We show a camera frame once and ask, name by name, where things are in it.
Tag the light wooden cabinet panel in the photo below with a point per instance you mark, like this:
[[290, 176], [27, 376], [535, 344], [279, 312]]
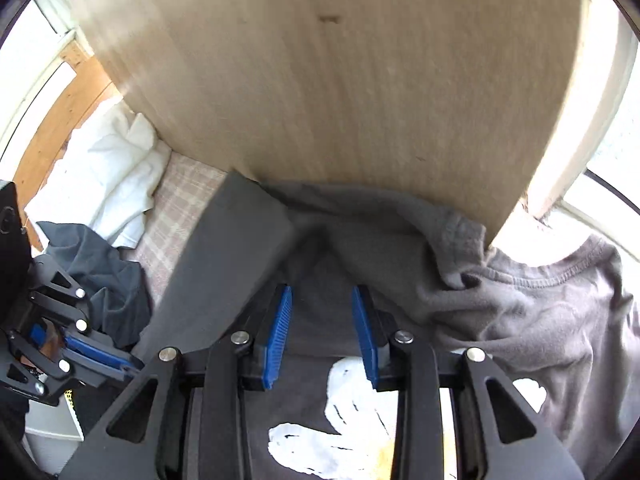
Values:
[[325, 85]]

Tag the orange-brown wooden board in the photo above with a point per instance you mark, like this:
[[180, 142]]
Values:
[[65, 110]]

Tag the white cloth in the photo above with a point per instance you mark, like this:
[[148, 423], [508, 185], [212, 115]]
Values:
[[115, 160]]

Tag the large window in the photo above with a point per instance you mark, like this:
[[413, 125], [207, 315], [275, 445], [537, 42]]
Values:
[[615, 160]]

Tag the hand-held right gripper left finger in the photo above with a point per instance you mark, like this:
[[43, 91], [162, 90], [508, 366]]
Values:
[[277, 340]]

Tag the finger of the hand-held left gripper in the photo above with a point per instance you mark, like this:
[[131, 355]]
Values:
[[75, 310], [100, 370]]

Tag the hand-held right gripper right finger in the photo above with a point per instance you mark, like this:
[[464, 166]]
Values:
[[362, 340]]

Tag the grey flower print t-shirt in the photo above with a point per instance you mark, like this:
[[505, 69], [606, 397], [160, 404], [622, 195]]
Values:
[[500, 310]]

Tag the blue-grey garment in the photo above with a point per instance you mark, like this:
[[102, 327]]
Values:
[[100, 270]]

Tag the pink plaid bedspread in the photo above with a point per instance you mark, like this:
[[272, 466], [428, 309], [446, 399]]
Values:
[[175, 200]]

